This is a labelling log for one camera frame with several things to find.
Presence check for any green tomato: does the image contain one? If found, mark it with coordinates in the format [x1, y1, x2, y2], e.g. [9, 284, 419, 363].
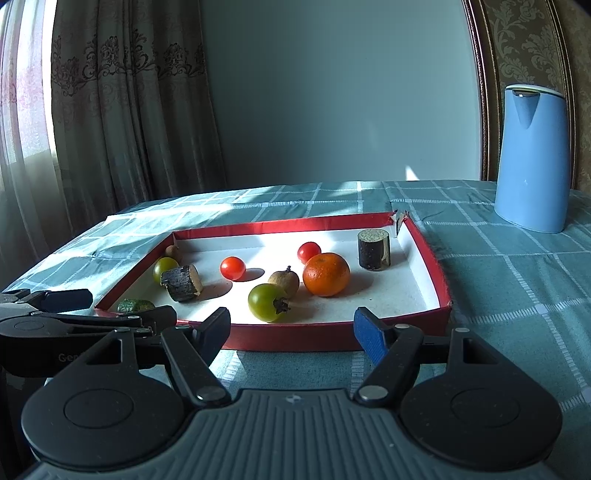
[248, 283, 291, 323]
[153, 257, 180, 283]

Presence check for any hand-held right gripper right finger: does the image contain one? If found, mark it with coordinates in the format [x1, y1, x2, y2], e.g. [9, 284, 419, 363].
[353, 306, 503, 402]

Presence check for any dark wooden wall frame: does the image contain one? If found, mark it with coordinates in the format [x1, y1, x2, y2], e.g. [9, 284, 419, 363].
[462, 0, 579, 191]

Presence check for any patterned beige curtain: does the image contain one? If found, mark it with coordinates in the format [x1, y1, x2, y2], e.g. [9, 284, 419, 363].
[0, 0, 227, 280]

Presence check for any teal checked tablecloth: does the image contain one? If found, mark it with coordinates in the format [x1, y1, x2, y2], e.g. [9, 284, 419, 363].
[0, 179, 591, 462]

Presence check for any orange mandarin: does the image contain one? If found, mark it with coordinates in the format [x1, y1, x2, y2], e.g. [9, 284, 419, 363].
[302, 252, 351, 297]

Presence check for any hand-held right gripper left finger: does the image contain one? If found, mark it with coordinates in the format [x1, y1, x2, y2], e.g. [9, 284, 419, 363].
[87, 307, 233, 408]

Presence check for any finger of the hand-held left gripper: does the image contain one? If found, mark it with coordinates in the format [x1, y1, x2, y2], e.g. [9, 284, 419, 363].
[90, 305, 178, 336]
[0, 288, 94, 315]

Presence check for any red cherry tomato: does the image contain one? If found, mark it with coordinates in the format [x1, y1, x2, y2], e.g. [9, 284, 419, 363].
[297, 241, 322, 265]
[220, 256, 247, 281]

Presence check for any dark sugarcane piece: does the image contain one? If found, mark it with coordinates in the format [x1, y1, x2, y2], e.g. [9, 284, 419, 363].
[160, 263, 204, 303]
[357, 228, 391, 271]

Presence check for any red cardboard tray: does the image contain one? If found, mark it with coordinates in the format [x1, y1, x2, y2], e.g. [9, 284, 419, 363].
[93, 210, 454, 354]

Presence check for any green cucumber piece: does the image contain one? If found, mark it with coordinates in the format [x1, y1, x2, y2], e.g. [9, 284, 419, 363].
[117, 298, 155, 315]

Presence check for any blue electric kettle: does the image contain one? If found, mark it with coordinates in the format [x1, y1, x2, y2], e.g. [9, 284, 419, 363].
[494, 84, 570, 234]

